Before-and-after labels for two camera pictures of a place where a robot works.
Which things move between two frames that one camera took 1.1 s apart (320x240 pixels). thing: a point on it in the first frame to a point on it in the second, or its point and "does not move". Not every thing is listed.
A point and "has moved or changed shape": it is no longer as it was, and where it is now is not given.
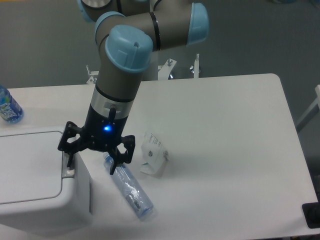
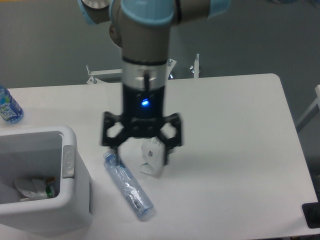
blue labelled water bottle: [10, 111] does not move
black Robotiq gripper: [100, 132] to [143, 88]
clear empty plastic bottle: [132, 189] does not move
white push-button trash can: [40, 196] has moved or changed shape
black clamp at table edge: [311, 211] does not move
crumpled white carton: [154, 155] does not move
